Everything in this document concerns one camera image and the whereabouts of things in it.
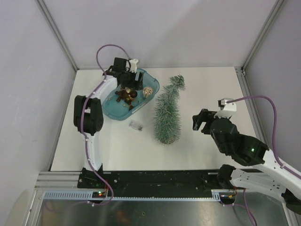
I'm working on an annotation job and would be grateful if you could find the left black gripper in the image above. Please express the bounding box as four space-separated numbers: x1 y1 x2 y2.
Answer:
121 68 143 91

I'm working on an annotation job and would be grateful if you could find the gold mirror ball ornament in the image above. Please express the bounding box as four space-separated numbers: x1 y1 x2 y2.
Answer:
143 87 153 98

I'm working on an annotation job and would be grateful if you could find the small frosted christmas tree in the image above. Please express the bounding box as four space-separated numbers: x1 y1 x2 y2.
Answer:
154 75 185 145

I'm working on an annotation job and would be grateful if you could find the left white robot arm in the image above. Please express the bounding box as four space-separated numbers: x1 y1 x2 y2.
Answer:
73 57 143 171

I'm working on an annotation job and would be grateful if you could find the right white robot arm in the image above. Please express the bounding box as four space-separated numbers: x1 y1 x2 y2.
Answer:
192 109 301 214

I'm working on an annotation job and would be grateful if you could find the dark brown ball ornament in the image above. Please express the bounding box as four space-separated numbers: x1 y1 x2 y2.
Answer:
129 90 138 98

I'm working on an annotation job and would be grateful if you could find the teal plastic bin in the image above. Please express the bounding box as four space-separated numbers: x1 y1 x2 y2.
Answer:
102 68 160 121

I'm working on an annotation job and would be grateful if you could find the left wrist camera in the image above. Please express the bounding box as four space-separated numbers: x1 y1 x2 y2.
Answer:
128 58 139 73

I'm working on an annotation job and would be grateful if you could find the white slotted cable duct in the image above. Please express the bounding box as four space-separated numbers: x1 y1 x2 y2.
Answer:
44 190 221 201

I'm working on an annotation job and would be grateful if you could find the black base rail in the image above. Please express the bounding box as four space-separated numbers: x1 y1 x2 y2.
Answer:
77 169 234 196

